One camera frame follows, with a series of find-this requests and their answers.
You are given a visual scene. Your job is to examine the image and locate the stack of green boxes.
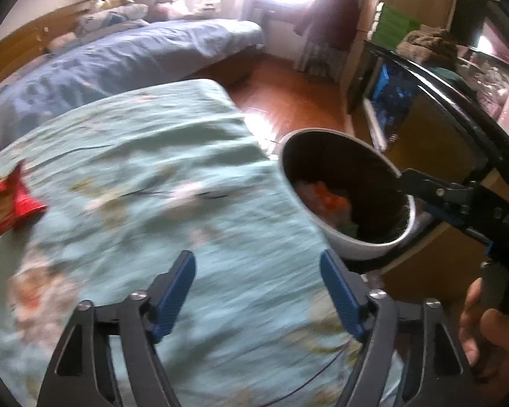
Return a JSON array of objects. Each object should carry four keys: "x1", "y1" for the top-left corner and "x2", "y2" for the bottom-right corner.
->
[{"x1": 371, "y1": 2, "x2": 420, "y2": 49}]

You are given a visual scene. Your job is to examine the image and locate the black glass cabinet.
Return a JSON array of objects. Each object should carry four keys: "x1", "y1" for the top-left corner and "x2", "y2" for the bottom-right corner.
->
[{"x1": 348, "y1": 40, "x2": 509, "y2": 170}]

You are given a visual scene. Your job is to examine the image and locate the flat television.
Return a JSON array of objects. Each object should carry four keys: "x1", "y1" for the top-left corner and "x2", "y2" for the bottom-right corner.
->
[{"x1": 454, "y1": 0, "x2": 509, "y2": 69}]

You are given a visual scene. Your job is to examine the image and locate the dark red coat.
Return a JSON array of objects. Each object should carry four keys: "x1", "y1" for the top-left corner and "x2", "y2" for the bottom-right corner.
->
[{"x1": 295, "y1": 0, "x2": 361, "y2": 52}]

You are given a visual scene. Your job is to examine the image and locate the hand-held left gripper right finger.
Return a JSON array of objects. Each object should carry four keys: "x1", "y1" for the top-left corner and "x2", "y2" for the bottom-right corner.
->
[{"x1": 319, "y1": 249, "x2": 471, "y2": 407}]

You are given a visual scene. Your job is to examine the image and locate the white bin with black liner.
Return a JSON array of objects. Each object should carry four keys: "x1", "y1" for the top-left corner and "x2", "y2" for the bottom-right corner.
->
[{"x1": 279, "y1": 129, "x2": 417, "y2": 262}]

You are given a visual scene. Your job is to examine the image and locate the brown plush toy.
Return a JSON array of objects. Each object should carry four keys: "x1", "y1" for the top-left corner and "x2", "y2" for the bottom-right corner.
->
[{"x1": 396, "y1": 27, "x2": 461, "y2": 69}]

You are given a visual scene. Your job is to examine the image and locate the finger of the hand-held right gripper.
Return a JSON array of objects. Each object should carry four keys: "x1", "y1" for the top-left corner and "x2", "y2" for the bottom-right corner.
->
[
  {"x1": 422, "y1": 202, "x2": 493, "y2": 252},
  {"x1": 401, "y1": 169, "x2": 471, "y2": 221}
]

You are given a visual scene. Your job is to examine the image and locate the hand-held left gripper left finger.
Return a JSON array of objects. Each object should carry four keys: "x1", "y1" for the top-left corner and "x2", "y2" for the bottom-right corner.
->
[{"x1": 36, "y1": 250, "x2": 196, "y2": 407}]

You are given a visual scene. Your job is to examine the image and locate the grey patterned curtain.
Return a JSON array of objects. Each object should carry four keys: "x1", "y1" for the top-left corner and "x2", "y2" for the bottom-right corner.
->
[{"x1": 295, "y1": 30, "x2": 344, "y2": 81}]

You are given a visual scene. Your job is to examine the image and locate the pink pillow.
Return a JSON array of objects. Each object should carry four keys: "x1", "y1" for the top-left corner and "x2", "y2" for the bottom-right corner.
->
[{"x1": 46, "y1": 32, "x2": 79, "y2": 54}]

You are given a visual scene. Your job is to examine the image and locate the grey bed guard rail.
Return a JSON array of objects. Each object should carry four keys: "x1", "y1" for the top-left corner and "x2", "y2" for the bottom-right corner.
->
[{"x1": 133, "y1": 0, "x2": 255, "y2": 22}]

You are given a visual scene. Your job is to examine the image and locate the cream plush toy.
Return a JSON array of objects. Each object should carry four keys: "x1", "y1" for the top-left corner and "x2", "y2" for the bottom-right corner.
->
[{"x1": 89, "y1": 0, "x2": 134, "y2": 11}]

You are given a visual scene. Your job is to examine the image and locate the bed with blue sheet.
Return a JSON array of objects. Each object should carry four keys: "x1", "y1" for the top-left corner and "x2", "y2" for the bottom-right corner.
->
[{"x1": 0, "y1": 0, "x2": 266, "y2": 145}]

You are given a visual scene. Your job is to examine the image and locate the person's right hand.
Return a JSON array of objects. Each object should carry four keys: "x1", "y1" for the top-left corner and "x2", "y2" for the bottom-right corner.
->
[{"x1": 458, "y1": 277, "x2": 509, "y2": 386}]

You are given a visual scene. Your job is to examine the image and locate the teal floral tablecloth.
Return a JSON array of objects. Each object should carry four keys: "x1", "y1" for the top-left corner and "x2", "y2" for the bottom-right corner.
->
[{"x1": 0, "y1": 78, "x2": 403, "y2": 407}]

